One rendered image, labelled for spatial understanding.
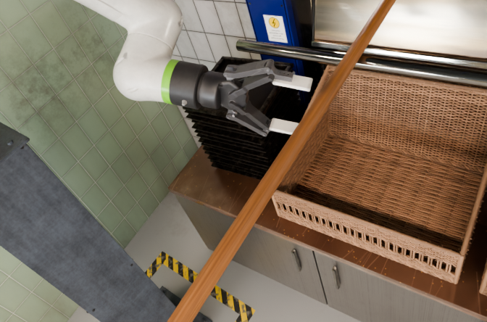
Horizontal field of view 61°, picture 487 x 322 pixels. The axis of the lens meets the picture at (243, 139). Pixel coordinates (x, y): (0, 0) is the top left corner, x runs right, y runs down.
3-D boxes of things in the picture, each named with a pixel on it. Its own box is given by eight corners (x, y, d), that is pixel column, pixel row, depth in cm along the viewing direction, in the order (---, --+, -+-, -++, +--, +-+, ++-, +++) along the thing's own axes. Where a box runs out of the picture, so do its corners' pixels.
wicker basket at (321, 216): (334, 118, 162) (326, 62, 143) (498, 155, 133) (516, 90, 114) (274, 217, 138) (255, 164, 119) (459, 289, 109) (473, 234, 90)
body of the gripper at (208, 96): (208, 60, 84) (252, 69, 83) (211, 89, 91) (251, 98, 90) (196, 86, 80) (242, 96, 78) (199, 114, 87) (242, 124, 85)
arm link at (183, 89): (171, 116, 87) (164, 85, 80) (190, 77, 94) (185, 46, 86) (198, 122, 86) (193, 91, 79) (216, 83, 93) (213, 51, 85)
